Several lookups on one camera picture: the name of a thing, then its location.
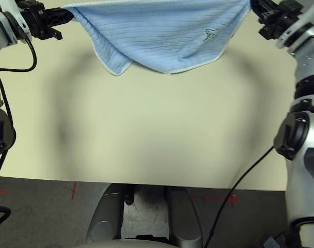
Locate small grey blue box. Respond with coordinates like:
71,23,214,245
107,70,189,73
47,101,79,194
260,232,286,248

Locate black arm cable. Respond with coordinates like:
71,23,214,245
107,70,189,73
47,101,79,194
203,146,275,248
0,24,38,230

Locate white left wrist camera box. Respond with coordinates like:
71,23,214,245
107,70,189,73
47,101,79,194
0,0,33,43

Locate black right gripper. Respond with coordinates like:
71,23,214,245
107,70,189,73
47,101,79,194
250,0,306,41

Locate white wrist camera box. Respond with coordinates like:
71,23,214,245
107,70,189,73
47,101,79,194
275,0,314,49
0,0,33,43

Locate black left robot foot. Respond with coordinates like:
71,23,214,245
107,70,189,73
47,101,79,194
124,182,135,205

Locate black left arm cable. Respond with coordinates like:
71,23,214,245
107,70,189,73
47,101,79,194
0,24,38,230

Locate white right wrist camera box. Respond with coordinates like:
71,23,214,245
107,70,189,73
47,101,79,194
275,0,314,49

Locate light blue towel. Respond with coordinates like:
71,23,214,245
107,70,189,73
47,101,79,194
62,0,252,76

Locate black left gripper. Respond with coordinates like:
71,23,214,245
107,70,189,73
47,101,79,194
17,0,75,40

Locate grey robot torso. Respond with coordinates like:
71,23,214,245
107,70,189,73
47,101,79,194
76,237,178,248

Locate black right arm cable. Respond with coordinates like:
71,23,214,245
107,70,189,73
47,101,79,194
203,146,275,248

